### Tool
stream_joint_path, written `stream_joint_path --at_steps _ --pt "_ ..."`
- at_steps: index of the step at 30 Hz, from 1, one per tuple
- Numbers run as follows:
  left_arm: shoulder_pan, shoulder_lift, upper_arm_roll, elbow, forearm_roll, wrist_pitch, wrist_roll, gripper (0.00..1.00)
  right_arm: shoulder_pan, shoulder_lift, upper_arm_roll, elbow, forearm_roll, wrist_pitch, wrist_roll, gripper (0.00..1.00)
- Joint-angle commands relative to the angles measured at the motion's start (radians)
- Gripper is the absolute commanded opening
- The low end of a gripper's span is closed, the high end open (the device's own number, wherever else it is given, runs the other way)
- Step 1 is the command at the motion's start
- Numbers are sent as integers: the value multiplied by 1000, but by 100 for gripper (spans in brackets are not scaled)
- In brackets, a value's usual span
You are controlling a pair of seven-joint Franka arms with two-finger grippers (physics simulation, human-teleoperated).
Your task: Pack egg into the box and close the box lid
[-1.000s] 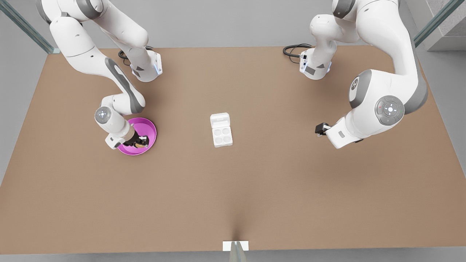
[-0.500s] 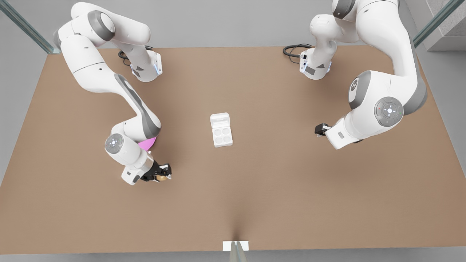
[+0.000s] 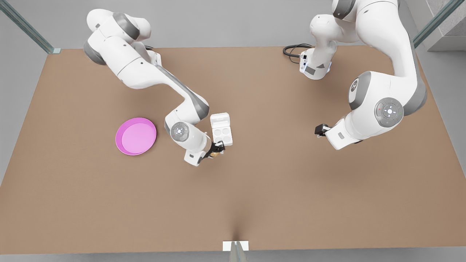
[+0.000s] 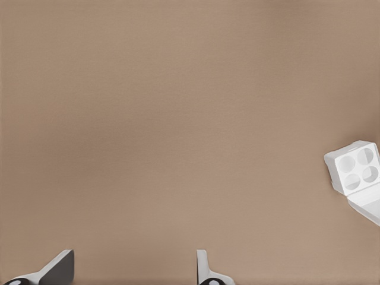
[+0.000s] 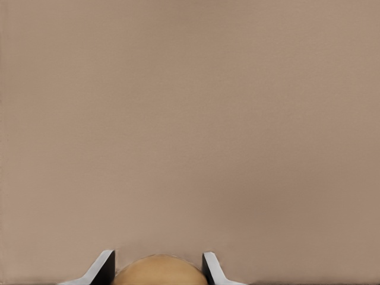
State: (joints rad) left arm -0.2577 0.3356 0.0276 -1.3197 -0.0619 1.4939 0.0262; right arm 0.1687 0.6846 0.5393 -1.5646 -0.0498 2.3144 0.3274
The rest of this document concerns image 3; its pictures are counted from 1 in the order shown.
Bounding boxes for white egg box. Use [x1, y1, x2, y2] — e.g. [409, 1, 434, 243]
[212, 126, 233, 147]

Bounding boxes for white egg box lid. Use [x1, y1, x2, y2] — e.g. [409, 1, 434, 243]
[210, 112, 231, 128]

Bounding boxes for pink round plate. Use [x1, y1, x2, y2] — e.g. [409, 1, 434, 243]
[115, 117, 157, 156]

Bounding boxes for black cable loop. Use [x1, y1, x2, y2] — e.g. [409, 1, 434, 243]
[283, 43, 314, 64]

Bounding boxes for silver frame post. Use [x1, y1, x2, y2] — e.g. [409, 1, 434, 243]
[412, 0, 466, 48]
[0, 0, 61, 55]
[223, 241, 249, 262]

